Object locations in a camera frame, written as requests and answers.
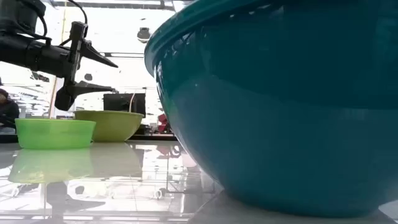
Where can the olive green plastic bowl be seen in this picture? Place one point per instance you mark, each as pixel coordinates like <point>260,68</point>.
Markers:
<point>115,126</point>

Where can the translucent bright green bowl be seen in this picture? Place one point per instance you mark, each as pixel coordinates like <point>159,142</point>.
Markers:
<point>54,133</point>

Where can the black ceiling fixture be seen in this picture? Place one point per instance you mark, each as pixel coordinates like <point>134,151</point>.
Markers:
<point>143,33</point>

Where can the black computer monitor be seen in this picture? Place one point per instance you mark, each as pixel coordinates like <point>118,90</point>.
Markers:
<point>122,104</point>

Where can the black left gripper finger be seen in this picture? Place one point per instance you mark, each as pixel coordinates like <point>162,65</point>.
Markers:
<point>91,88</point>
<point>96,54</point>

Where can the person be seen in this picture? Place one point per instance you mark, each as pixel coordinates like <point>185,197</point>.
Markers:
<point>7,112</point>

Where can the large teal plastic bowl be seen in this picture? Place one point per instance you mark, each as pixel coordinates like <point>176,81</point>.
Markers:
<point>280,130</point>

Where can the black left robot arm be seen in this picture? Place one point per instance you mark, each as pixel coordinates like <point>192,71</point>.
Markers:
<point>21,40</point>

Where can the red object in background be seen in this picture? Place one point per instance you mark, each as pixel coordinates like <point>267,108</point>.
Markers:
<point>163,123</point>

